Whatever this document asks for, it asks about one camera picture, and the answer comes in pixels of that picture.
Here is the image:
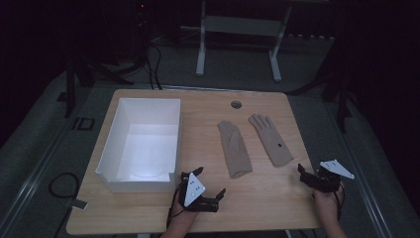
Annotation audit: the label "beige glove with dark dot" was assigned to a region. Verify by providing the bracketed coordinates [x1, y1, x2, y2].
[248, 113, 294, 168]

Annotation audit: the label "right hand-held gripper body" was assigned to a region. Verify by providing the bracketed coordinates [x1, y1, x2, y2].
[305, 159, 356, 194]

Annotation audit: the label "plain beige glove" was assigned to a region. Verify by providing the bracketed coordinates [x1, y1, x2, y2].
[217, 120, 254, 179]

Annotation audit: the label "person's left hand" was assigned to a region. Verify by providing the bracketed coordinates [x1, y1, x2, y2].
[169, 195, 200, 231]

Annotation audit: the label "black hanging cables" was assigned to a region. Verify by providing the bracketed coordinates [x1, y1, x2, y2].
[144, 41, 163, 91]

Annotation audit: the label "white storage box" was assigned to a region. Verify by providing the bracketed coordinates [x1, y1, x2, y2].
[94, 97, 182, 194]

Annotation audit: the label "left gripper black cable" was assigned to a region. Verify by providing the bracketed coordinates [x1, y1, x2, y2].
[165, 181, 187, 230]

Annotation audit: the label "black tripod stand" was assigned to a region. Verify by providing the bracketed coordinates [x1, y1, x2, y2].
[56, 49, 148, 119]

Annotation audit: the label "black looped floor cable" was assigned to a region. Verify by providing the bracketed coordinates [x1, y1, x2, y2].
[48, 172, 81, 200]

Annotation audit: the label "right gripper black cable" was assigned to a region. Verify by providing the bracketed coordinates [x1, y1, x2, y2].
[332, 181, 347, 221]

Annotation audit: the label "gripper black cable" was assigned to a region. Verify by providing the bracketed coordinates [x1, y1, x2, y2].
[332, 181, 347, 221]
[165, 181, 187, 230]

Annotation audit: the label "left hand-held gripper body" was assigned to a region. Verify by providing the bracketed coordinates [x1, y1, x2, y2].
[177, 172, 221, 213]

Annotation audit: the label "dark device with red light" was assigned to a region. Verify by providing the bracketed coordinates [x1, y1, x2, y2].
[134, 0, 151, 29]

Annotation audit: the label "white metal desk frame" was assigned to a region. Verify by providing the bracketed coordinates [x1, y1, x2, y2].
[179, 0, 293, 83]

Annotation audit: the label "person's right hand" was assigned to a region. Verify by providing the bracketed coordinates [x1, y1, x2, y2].
[313, 182, 345, 223]

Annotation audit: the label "black rectangular floor frame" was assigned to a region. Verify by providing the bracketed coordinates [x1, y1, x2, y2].
[71, 116, 96, 132]

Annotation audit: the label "black stand with long legs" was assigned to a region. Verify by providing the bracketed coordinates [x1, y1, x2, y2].
[286, 31, 354, 134]

